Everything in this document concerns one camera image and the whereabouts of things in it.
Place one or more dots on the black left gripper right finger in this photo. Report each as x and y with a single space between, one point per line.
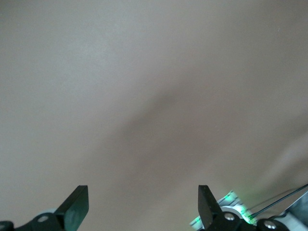
209 211

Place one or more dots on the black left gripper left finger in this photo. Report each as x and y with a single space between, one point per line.
72 211

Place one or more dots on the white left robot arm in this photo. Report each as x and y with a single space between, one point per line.
234 207

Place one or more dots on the silver metal bar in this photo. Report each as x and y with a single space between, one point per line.
298 207

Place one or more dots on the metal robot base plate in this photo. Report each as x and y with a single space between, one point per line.
231 196

